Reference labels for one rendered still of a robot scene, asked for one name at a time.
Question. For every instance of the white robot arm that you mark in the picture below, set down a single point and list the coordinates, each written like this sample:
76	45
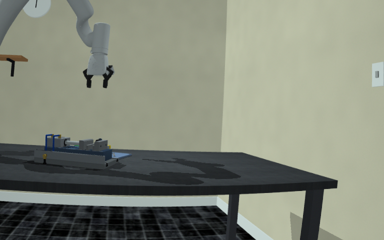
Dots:
98	40

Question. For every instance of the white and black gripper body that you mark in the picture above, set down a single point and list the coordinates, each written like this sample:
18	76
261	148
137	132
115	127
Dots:
97	64

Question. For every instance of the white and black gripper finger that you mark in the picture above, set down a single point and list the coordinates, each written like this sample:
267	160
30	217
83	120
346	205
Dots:
88	77
106	77

